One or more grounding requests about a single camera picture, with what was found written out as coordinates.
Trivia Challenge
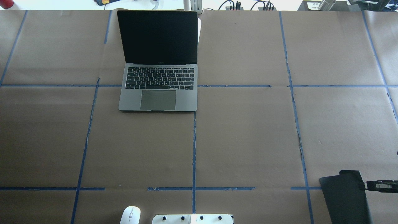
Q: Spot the white computer mouse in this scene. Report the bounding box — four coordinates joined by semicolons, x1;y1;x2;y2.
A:
120;206;141;224

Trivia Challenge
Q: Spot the grey laptop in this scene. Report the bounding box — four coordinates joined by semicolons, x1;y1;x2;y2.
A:
117;10;199;112

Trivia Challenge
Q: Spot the black box under cup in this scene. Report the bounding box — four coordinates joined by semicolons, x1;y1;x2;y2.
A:
297;0;350;12

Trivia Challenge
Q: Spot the red cylinder bottle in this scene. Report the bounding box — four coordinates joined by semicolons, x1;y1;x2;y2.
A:
0;0;14;9

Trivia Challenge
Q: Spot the white camera mast with base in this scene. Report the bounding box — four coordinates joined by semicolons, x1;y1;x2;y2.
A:
152;214;234;224

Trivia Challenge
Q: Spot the metal cup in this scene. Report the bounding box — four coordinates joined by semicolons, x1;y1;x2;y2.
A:
318;0;336;12

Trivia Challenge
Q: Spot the aluminium frame post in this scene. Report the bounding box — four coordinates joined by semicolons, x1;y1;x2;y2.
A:
183;0;203;14

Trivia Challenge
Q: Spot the dark grey mouse pad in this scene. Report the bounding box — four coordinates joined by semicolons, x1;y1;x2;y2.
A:
319;170;374;224

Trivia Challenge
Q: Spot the navy space print pouch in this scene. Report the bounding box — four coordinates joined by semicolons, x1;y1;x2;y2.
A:
93;0;119;6

